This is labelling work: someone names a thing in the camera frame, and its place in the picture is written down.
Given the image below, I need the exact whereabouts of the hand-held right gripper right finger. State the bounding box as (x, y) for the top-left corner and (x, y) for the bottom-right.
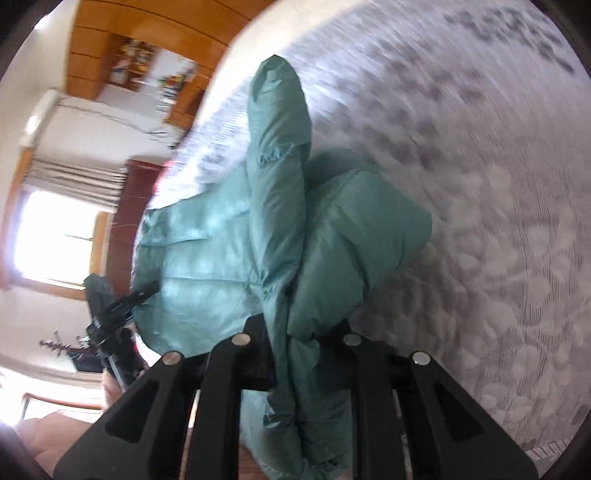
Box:
(318, 320), (539, 480)

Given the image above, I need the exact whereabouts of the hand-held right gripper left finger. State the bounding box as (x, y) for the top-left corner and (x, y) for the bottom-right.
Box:
(53, 316), (278, 480)

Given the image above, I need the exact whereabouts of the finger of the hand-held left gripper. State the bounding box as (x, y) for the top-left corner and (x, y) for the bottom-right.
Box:
(108, 280), (160, 319)

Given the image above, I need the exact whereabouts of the teal puffer jacket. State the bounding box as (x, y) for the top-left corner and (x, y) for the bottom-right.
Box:
(129, 54), (433, 480)

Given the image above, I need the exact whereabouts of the person's left forearm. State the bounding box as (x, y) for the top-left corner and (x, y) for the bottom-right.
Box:
(16, 369), (139, 474)

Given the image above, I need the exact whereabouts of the dark red wooden headboard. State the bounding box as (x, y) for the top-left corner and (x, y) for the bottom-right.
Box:
(108, 158), (169, 296)

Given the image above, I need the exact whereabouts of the window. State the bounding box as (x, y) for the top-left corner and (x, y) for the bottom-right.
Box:
(2, 152), (116, 296)

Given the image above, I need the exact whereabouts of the striped curtain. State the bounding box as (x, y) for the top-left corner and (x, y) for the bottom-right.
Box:
(23, 157), (127, 214)

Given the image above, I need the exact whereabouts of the wooden desk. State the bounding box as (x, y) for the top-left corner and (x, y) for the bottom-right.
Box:
(161, 76), (208, 132)

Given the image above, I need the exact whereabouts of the grey floral quilt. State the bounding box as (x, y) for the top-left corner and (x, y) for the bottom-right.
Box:
(159, 0), (583, 462)

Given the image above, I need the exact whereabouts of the white air conditioner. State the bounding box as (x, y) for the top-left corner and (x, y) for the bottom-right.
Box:
(21, 89), (61, 146)

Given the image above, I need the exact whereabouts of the wooden bookshelf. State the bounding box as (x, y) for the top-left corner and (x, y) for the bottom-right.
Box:
(107, 38), (160, 90)

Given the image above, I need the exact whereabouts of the wooden wardrobe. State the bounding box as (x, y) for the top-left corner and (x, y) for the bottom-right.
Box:
(65, 0), (271, 100)

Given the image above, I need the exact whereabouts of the white wall cable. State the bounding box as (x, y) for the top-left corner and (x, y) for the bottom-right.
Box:
(58, 99), (178, 148)

